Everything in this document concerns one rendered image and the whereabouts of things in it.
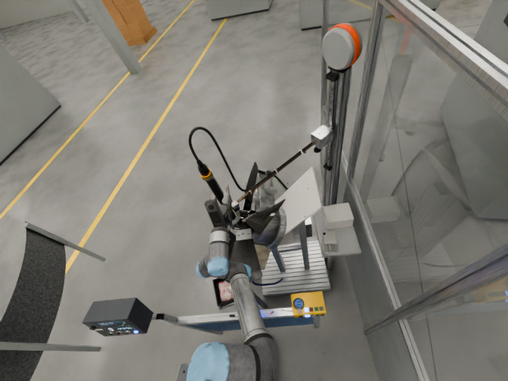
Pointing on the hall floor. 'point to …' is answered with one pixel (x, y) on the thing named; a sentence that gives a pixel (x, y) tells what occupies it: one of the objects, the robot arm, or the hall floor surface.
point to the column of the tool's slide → (330, 182)
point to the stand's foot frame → (296, 273)
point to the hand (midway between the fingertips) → (220, 190)
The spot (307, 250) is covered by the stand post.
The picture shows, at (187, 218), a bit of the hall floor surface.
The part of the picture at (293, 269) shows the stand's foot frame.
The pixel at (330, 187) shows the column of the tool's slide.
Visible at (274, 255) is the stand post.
